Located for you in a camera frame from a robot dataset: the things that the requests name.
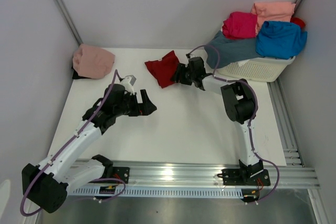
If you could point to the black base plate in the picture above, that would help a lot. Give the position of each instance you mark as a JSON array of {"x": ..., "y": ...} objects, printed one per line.
[
  {"x": 239, "y": 177},
  {"x": 122, "y": 173}
]

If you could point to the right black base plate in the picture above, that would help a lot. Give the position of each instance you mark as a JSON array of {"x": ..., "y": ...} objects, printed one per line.
[{"x": 239, "y": 177}]

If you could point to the folded pink t-shirt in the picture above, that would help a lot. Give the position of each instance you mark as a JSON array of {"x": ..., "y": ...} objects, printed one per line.
[{"x": 92, "y": 62}]

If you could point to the white slotted cable duct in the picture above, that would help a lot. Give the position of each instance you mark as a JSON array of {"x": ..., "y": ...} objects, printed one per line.
[{"x": 136, "y": 191}]

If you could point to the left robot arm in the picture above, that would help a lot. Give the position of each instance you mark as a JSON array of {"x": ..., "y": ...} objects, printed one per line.
[{"x": 48, "y": 183}]

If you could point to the folded black t-shirt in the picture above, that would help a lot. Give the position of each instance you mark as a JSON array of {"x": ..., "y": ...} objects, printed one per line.
[{"x": 75, "y": 75}]

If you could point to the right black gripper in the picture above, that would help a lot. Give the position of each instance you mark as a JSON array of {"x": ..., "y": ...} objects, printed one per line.
[{"x": 181, "y": 68}]

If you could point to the bright red t-shirt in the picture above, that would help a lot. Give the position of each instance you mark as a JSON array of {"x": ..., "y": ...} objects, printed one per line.
[{"x": 298, "y": 22}]

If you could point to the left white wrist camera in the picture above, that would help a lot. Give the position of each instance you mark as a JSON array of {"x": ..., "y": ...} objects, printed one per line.
[{"x": 128, "y": 83}]

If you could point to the aluminium mounting rail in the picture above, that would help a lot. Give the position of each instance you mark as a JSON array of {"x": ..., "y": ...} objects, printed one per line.
[{"x": 151, "y": 174}]

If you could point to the magenta t-shirt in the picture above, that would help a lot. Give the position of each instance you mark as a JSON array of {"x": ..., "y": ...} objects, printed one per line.
[{"x": 240, "y": 25}]

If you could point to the white garment in basket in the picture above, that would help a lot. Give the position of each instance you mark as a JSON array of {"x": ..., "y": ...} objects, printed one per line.
[{"x": 241, "y": 63}]

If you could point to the slate blue t-shirt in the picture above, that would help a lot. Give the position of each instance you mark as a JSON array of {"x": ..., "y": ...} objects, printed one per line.
[{"x": 222, "y": 51}]

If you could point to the white laundry basket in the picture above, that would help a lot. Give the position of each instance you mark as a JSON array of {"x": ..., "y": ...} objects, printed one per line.
[{"x": 257, "y": 69}]

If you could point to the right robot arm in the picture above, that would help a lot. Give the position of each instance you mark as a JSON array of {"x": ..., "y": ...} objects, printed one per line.
[{"x": 241, "y": 105}]

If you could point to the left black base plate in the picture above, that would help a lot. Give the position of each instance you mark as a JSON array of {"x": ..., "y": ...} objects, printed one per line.
[{"x": 122, "y": 173}]

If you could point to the dark red t-shirt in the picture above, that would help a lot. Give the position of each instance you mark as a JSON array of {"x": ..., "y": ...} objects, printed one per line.
[{"x": 164, "y": 69}]

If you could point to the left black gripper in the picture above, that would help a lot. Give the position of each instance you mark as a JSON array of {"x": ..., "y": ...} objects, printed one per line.
[{"x": 144, "y": 108}]

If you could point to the salmon pink t-shirt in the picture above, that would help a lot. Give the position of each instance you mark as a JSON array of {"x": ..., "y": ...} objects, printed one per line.
[{"x": 272, "y": 11}]

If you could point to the left corner aluminium profile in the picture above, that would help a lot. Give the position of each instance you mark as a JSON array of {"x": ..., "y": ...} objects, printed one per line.
[{"x": 68, "y": 20}]

